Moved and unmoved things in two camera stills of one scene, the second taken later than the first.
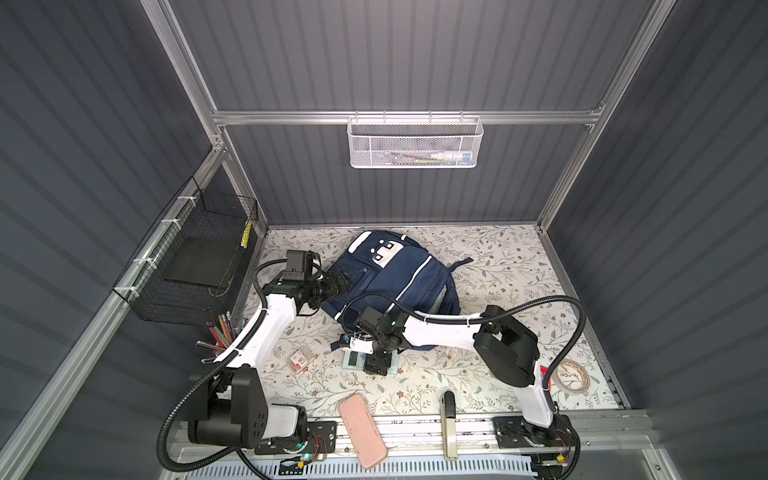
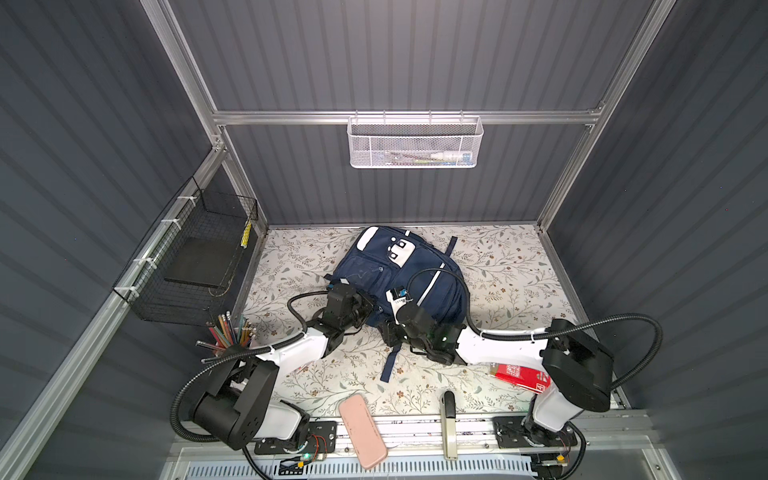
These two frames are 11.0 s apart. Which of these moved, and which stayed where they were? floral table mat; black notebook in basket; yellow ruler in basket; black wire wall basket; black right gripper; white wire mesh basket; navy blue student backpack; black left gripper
Moved: black left gripper; navy blue student backpack; black right gripper
Stayed: black notebook in basket; floral table mat; yellow ruler in basket; black wire wall basket; white wire mesh basket
